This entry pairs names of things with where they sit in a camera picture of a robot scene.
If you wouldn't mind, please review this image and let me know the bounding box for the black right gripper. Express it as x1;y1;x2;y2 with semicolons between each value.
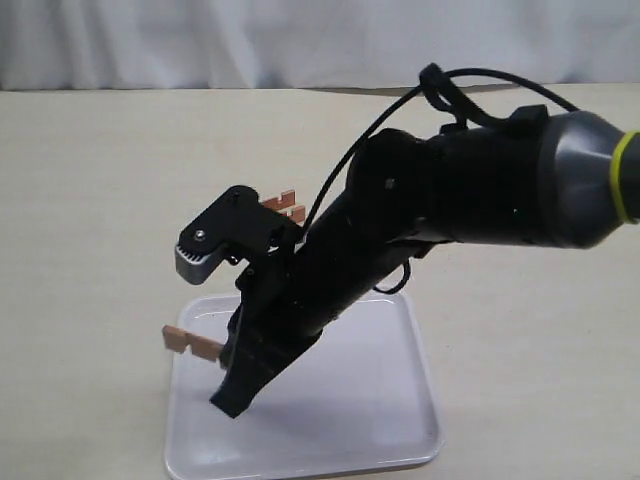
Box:
209;192;425;418

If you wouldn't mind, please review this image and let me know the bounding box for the wooden notched piece one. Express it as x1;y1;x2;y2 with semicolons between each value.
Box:
162;325;224;362

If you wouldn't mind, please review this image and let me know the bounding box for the wooden notched piece three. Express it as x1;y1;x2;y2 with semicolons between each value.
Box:
261;189;296;212

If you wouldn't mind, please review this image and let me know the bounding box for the wooden notched piece four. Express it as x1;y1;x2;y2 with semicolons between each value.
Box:
283;205;306;225

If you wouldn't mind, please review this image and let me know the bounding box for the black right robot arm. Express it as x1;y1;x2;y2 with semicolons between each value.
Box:
211;110;639;417

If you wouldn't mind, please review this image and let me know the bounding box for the white plastic tray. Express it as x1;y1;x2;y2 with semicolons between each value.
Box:
164;292;443;479

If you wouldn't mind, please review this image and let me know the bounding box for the white backdrop curtain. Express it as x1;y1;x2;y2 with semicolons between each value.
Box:
1;1;639;90

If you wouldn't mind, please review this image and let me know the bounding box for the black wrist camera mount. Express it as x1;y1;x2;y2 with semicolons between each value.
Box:
174;185;301;285

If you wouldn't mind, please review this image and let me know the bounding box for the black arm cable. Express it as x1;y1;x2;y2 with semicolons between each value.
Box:
294;63;581;296

